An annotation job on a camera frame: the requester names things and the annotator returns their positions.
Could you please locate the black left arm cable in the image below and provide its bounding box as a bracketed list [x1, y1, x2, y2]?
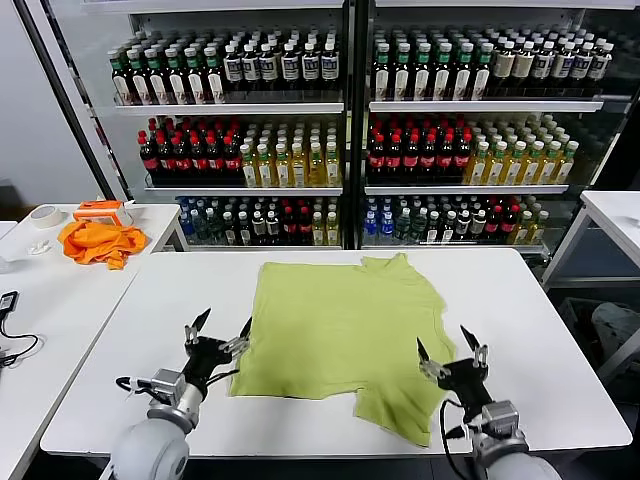
[203, 368, 242, 389]

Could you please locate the green cap dark tea bottle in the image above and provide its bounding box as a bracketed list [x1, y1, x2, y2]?
[183, 46, 207, 105]
[203, 45, 226, 105]
[433, 42, 454, 101]
[453, 42, 475, 101]
[144, 47, 170, 106]
[127, 47, 151, 106]
[413, 42, 433, 101]
[108, 48, 132, 106]
[164, 47, 189, 106]
[393, 42, 413, 101]
[473, 42, 494, 101]
[373, 42, 392, 101]

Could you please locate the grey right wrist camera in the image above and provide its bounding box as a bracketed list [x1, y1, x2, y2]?
[481, 399, 527, 441]

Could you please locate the black frame drinks cabinet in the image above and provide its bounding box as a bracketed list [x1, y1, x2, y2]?
[359, 0, 626, 256]
[82, 0, 359, 251]

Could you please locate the green cap yellow tea bottle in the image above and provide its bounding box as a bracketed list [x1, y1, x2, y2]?
[539, 141, 563, 185]
[307, 142, 326, 189]
[468, 141, 490, 185]
[556, 141, 580, 185]
[504, 141, 528, 185]
[290, 142, 308, 189]
[256, 143, 275, 189]
[324, 141, 342, 189]
[239, 143, 258, 189]
[522, 141, 545, 185]
[487, 141, 509, 185]
[274, 143, 292, 189]

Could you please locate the white side table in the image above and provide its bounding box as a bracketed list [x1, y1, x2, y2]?
[0, 202, 190, 480]
[541, 189, 640, 291]

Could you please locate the black white camera cable plug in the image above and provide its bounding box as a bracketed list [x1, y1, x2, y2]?
[115, 376, 152, 400]

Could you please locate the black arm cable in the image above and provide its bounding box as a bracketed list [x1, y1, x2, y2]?
[437, 398, 476, 480]
[203, 368, 242, 389]

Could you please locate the thin black table cable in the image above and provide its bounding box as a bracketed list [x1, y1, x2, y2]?
[0, 312, 40, 370]

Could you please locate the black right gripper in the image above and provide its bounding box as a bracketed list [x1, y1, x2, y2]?
[416, 324, 498, 422]

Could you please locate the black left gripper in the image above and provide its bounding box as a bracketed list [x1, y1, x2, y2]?
[180, 307, 254, 399]

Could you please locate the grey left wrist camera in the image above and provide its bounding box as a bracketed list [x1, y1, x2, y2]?
[148, 368, 187, 407]

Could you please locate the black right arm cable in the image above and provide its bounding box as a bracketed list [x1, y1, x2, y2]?
[437, 398, 476, 480]

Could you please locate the beige masking tape roll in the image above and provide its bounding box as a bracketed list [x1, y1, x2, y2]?
[28, 203, 64, 230]

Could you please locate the white cap beige label bottle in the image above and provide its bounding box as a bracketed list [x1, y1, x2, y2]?
[513, 40, 536, 96]
[493, 40, 517, 96]

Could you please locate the light green t-shirt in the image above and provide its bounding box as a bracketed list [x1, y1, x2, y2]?
[228, 252, 457, 449]

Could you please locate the white shelf board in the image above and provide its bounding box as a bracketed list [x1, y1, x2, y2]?
[363, 184, 570, 196]
[113, 102, 346, 118]
[360, 243, 549, 253]
[368, 99, 605, 114]
[187, 243, 345, 251]
[143, 185, 345, 198]

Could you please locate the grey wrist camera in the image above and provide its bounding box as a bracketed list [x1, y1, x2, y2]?
[148, 368, 187, 407]
[481, 399, 527, 441]

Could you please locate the crumpled orange cloth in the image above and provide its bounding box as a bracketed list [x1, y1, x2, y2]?
[57, 219, 150, 271]

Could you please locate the glass cabinet door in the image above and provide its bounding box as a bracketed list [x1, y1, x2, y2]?
[14, 0, 146, 204]
[569, 7, 640, 201]

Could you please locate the white cap blue label bottle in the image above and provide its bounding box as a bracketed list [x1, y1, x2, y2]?
[533, 40, 556, 96]
[280, 42, 301, 92]
[320, 41, 340, 92]
[552, 41, 576, 96]
[223, 43, 244, 92]
[301, 42, 320, 92]
[241, 43, 262, 92]
[259, 42, 280, 92]
[588, 42, 615, 96]
[571, 41, 595, 96]

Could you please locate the orange and white box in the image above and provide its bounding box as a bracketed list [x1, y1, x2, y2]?
[73, 199, 135, 229]

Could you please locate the grey plastic bag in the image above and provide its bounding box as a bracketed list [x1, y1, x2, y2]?
[591, 302, 640, 366]

